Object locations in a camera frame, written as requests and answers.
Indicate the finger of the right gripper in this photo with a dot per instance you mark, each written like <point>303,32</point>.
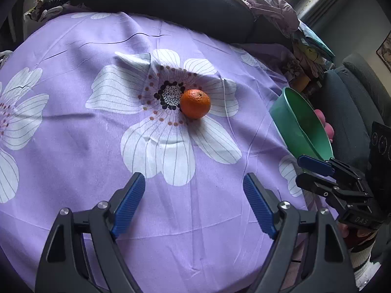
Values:
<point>345,176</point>
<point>350,194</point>

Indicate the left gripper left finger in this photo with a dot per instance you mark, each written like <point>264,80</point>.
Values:
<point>64,265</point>

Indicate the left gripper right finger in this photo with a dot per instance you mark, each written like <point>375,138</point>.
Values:
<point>325,265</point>

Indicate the green plastic bowl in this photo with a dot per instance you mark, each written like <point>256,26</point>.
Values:
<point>299,126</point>

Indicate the striped right sleeve forearm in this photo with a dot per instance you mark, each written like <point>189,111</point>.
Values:
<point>364,269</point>

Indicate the person's right hand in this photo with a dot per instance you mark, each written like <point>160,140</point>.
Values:
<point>354,236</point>

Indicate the grey armchair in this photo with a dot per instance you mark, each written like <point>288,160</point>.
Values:
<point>351,98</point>

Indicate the stack of folded clothes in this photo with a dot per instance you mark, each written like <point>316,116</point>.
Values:
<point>314,56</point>

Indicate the purple floral tablecloth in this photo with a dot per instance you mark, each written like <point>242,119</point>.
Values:
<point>91,98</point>

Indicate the pink crumpled clothing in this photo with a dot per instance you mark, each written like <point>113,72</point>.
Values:
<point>278,12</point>

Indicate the dark green sofa cushion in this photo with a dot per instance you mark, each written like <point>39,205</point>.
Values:
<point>229,21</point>

